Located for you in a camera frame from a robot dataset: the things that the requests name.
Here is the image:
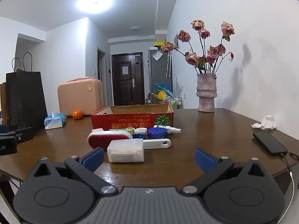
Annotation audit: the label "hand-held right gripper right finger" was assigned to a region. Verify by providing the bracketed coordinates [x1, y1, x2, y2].
[180, 148, 275, 195]

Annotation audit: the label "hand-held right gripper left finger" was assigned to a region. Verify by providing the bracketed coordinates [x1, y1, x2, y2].
[24, 147, 119, 196]

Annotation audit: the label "red white lint brush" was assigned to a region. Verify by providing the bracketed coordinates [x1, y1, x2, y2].
[87, 131, 172, 150]

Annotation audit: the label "green white tube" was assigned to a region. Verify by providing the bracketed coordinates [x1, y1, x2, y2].
[92, 128, 141, 135]

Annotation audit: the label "red cardboard box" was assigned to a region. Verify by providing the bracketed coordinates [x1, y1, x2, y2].
[91, 104, 174, 131]

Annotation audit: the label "blue round container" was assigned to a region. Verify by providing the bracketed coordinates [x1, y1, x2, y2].
[147, 128, 167, 140]

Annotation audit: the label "black paper bag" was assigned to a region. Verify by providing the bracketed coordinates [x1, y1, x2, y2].
[6, 52, 48, 133]

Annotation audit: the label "blue tissue pack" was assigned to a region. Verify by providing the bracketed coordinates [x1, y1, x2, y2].
[44, 112, 66, 130]

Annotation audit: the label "pink suitcase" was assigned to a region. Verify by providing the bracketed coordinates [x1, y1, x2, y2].
[58, 77, 104, 116]

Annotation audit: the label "pile of colourful toys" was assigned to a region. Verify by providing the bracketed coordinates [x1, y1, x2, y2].
[167, 97, 183, 109]

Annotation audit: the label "black smartphone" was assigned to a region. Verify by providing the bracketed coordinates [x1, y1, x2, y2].
[253, 132, 288, 156]

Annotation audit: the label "pink ceramic vase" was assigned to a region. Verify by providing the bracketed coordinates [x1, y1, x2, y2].
[196, 73, 218, 112]

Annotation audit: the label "crumpled white tissue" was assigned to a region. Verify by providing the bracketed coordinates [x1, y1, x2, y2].
[251, 115, 277, 130]

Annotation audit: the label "yellow watering can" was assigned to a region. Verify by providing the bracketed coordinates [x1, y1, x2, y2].
[151, 91, 167, 101]

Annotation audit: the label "dark brown door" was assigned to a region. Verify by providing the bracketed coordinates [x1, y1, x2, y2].
[111, 52, 144, 106]

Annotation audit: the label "side room door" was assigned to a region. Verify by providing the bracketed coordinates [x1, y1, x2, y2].
[97, 47, 107, 98]

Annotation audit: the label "grey refrigerator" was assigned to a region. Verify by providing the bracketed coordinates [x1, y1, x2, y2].
[148, 48, 173, 104]

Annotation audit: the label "dried pink roses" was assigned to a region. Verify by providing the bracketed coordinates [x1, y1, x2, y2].
[160, 19, 235, 75]

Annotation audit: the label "round ceiling light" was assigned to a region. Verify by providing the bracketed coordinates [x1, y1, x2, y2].
[76, 0, 114, 13]

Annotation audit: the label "phone charging cable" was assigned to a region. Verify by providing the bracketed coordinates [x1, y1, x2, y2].
[273, 152, 299, 224]

